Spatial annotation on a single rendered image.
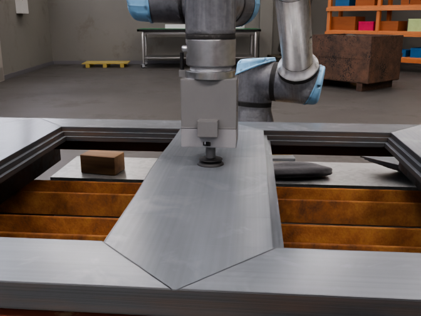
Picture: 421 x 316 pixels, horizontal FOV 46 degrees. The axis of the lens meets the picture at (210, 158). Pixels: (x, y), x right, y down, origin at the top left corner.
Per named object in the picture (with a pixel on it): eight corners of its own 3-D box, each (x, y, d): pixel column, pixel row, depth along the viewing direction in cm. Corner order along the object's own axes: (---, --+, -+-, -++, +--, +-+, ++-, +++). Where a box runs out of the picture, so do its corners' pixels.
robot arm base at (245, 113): (225, 126, 161) (227, 96, 159) (271, 129, 161) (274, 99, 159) (227, 135, 146) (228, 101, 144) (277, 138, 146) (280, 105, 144)
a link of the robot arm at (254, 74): (240, 97, 159) (243, 54, 156) (280, 101, 154) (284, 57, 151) (228, 100, 148) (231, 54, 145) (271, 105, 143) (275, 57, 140)
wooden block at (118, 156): (124, 169, 133) (124, 151, 132) (114, 175, 128) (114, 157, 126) (91, 166, 136) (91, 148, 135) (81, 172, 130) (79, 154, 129)
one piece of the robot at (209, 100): (172, 55, 69) (174, 167, 73) (236, 55, 68) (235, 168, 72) (183, 50, 78) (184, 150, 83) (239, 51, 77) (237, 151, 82)
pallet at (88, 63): (131, 64, 1186) (131, 60, 1183) (127, 67, 1116) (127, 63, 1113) (87, 64, 1183) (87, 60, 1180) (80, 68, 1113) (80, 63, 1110)
